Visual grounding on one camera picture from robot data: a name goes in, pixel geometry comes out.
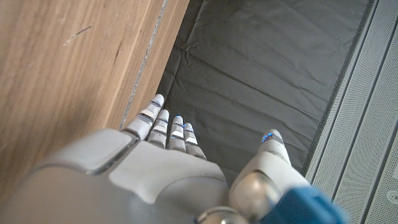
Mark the black fabric curtain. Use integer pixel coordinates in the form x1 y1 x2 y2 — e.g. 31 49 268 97
155 0 373 187

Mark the blue right wrist plug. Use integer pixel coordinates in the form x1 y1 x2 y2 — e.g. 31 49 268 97
264 185 346 224

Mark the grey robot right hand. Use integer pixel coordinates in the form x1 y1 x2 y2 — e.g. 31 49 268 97
0 93 312 224

